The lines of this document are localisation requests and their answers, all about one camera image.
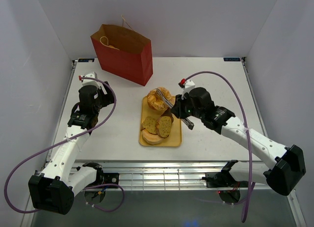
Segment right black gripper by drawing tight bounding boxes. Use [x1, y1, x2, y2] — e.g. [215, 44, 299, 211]
[170, 92, 204, 119]

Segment metal tongs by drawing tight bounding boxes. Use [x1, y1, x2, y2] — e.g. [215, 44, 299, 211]
[156, 88, 194, 130]

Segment chocolate dipped bread cone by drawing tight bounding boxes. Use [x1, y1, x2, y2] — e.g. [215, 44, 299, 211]
[161, 108, 174, 123]

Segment round crusty bread roll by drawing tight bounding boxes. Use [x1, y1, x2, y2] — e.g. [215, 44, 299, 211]
[147, 87, 173, 111]

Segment pale orange croissant bread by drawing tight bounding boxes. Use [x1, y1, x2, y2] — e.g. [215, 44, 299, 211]
[142, 129, 163, 145]

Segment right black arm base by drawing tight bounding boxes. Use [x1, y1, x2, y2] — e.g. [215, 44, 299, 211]
[202, 160, 248, 189]

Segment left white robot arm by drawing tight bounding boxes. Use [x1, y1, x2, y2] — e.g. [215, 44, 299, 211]
[28, 79, 115, 215]

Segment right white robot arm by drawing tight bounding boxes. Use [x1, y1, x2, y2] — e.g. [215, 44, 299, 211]
[171, 87, 306, 196]

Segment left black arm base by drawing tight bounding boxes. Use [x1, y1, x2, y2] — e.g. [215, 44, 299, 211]
[82, 162, 119, 187]

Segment seeded bread slice right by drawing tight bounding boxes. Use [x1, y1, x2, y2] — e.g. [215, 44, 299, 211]
[156, 116, 172, 138]

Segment seeded bread slice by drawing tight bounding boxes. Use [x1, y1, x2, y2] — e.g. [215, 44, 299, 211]
[141, 116, 157, 135]
[156, 116, 172, 138]

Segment seeded bread slice left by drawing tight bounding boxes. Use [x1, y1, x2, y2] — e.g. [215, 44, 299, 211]
[141, 116, 157, 135]

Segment red paper bag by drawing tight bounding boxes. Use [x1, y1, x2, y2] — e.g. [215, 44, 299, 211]
[90, 17, 153, 86]

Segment yellow plastic tray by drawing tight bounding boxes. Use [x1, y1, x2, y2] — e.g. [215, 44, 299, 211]
[139, 96, 183, 147]

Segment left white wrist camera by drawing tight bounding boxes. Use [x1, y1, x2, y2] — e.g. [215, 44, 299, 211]
[78, 71, 101, 88]

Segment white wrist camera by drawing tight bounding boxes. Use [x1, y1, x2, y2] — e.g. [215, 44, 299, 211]
[179, 79, 195, 100]
[78, 71, 101, 88]

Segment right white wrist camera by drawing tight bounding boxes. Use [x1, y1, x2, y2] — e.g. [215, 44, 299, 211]
[179, 79, 195, 100]

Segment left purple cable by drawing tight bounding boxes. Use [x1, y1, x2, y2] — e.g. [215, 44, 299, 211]
[4, 76, 125, 214]

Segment aluminium table frame rail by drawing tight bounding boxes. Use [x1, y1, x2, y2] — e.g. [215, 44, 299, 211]
[36, 160, 295, 192]

